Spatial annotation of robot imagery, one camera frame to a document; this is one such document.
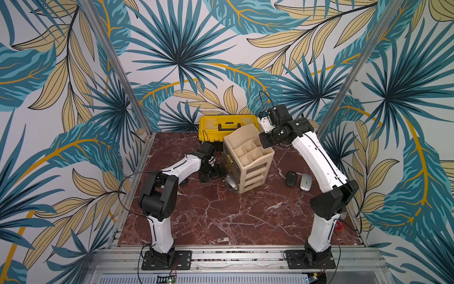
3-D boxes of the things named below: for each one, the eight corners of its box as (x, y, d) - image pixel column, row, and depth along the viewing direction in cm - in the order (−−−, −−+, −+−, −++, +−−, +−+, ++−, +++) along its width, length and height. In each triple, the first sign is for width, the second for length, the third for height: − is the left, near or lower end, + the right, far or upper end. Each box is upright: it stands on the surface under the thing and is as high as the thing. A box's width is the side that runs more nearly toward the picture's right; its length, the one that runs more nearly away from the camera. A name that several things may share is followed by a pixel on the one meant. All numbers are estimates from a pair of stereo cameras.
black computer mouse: (287, 186, 98) (288, 183, 96) (284, 173, 103) (285, 170, 101) (297, 186, 98) (299, 183, 96) (294, 173, 103) (295, 170, 101)
